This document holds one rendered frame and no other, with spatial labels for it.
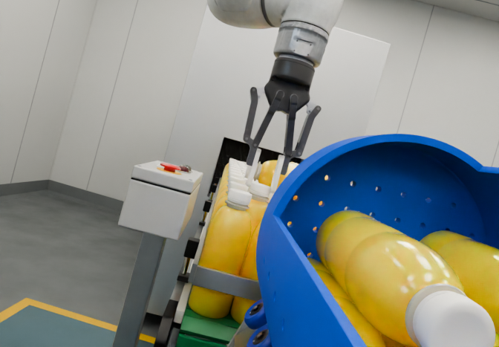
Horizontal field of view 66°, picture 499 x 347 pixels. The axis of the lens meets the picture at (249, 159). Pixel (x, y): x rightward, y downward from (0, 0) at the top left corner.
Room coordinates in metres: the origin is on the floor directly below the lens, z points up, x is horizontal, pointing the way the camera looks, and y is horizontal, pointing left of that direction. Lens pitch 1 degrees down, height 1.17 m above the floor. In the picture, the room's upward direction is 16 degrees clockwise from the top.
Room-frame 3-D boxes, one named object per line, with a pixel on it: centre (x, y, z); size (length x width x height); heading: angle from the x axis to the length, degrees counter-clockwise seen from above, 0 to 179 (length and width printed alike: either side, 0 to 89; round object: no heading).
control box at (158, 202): (0.70, 0.13, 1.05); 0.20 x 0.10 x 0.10; 3
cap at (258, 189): (0.69, -0.03, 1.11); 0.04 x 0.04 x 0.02
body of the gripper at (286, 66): (0.69, -0.03, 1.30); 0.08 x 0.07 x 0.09; 93
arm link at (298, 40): (0.69, -0.03, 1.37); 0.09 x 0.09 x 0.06
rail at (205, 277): (0.59, -0.17, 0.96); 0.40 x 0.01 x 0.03; 93
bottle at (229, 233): (0.63, 0.00, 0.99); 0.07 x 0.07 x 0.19
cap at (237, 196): (0.63, 0.00, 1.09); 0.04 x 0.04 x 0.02
